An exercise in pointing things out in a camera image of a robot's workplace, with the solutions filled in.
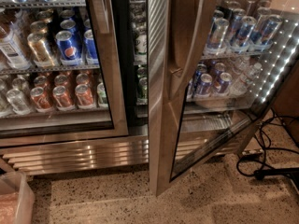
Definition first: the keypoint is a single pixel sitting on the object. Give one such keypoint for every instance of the blue Pepsi can lower left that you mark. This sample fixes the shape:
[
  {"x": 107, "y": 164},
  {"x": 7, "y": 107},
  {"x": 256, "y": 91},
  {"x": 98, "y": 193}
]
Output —
[{"x": 189, "y": 89}]

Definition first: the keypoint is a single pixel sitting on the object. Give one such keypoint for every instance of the silver blue energy can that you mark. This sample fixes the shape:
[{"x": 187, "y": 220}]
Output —
[{"x": 215, "y": 41}]

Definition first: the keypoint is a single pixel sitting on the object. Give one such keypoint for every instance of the stainless fridge bottom grille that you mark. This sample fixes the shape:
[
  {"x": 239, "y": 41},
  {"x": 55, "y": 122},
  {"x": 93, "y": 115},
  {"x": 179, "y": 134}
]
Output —
[{"x": 44, "y": 154}]

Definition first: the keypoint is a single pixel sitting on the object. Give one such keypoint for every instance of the red soda can middle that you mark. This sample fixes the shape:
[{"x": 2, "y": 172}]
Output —
[{"x": 63, "y": 98}]

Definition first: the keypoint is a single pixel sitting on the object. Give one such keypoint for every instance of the gold soda can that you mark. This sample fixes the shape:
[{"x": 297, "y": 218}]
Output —
[{"x": 42, "y": 52}]

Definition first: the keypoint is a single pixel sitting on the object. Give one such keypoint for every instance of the blue pepsi can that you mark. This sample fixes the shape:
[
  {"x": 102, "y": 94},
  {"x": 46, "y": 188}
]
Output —
[
  {"x": 70, "y": 48},
  {"x": 222, "y": 84},
  {"x": 189, "y": 89},
  {"x": 203, "y": 86}
]

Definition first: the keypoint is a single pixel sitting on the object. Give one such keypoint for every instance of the clear plastic storage bin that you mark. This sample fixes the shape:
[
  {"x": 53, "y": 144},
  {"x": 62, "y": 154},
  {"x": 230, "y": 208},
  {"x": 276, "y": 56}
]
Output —
[{"x": 16, "y": 199}]

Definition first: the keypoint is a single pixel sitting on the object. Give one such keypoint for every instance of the blue Pepsi can lower middle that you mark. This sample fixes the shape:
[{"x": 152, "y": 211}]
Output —
[{"x": 203, "y": 86}]

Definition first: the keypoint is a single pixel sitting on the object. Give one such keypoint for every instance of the red soda can left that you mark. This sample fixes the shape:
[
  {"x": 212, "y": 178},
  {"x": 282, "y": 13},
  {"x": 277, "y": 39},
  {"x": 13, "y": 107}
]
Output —
[{"x": 41, "y": 99}]

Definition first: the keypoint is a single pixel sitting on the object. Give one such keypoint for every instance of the blue Pepsi can lower right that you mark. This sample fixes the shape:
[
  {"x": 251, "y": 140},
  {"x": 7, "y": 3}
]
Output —
[{"x": 222, "y": 84}]

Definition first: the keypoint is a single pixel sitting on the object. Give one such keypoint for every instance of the red soda can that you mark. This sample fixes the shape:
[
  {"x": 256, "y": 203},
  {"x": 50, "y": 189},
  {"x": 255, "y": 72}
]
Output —
[
  {"x": 41, "y": 99},
  {"x": 63, "y": 98},
  {"x": 85, "y": 96}
]

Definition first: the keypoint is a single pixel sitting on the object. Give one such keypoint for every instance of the glass fridge door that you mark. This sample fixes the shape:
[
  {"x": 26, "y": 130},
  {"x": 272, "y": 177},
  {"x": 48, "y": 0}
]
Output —
[
  {"x": 49, "y": 17},
  {"x": 178, "y": 32}
]

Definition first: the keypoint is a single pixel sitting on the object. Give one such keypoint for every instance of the red soda can right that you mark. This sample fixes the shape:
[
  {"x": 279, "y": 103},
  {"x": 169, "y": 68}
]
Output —
[{"x": 85, "y": 96}]

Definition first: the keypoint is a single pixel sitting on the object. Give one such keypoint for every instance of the white green can far left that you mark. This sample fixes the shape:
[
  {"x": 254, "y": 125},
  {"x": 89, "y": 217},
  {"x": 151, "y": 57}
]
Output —
[{"x": 141, "y": 44}]

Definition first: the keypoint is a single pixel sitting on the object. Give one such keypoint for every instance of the blue Pepsi can edge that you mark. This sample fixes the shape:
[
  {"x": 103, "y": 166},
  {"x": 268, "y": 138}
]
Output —
[{"x": 90, "y": 47}]

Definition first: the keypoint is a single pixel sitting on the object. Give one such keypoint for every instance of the silver can lower left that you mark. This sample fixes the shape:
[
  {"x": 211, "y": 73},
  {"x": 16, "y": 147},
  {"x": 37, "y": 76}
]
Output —
[{"x": 18, "y": 101}]

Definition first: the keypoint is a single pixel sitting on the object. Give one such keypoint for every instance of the blue Pepsi can front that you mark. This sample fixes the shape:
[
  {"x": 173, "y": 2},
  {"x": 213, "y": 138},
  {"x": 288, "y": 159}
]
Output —
[{"x": 70, "y": 48}]

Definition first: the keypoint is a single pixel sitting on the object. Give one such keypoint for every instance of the clear water bottle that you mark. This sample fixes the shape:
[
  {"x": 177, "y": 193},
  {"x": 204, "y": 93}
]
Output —
[{"x": 246, "y": 78}]

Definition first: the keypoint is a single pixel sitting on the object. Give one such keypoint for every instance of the clear labelled bottle left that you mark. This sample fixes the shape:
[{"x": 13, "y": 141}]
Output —
[{"x": 18, "y": 56}]

